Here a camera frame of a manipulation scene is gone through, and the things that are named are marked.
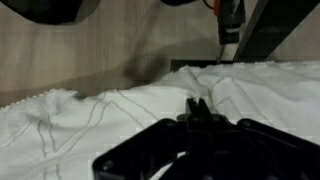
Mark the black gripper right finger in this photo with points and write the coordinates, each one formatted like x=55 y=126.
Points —
x=204 y=109

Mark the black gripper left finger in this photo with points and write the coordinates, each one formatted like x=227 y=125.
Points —
x=191 y=109

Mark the orange black clamp front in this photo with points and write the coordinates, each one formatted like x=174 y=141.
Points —
x=230 y=16

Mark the black robot table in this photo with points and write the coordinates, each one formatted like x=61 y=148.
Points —
x=271 y=22

